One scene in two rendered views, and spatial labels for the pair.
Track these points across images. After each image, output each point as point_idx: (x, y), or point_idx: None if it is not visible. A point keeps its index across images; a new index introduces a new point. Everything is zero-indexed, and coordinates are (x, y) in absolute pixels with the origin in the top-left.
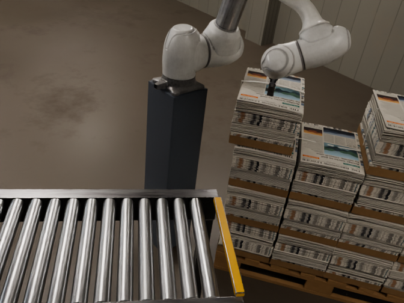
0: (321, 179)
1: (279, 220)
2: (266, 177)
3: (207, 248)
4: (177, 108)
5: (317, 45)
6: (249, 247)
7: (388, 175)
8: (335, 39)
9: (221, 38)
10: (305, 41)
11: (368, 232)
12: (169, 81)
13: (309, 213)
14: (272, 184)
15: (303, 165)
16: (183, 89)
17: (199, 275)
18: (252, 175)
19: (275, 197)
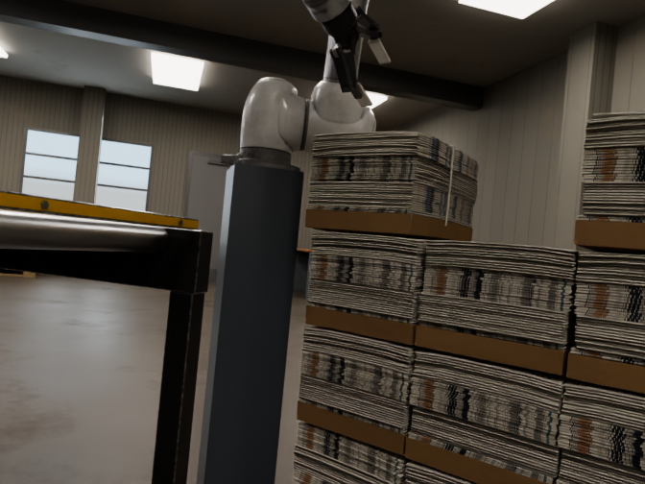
0: (477, 283)
1: (403, 416)
2: (369, 293)
3: (63, 217)
4: (241, 183)
5: None
6: None
7: (633, 239)
8: None
9: (324, 89)
10: None
11: (633, 447)
12: (242, 152)
13: (465, 385)
14: (380, 310)
15: (435, 251)
16: (258, 160)
17: (164, 473)
18: (345, 295)
19: (388, 346)
